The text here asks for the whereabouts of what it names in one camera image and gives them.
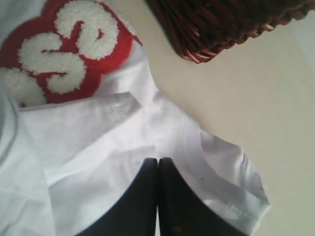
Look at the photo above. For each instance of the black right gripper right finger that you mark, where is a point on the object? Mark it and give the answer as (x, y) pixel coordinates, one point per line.
(181, 212)

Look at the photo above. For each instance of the white t-shirt with red lettering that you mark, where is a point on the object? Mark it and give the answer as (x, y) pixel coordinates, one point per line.
(79, 114)

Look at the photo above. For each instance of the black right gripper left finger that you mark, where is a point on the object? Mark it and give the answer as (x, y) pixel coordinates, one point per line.
(134, 214)

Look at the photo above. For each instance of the dark brown wicker basket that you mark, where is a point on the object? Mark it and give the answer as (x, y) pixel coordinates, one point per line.
(199, 30)

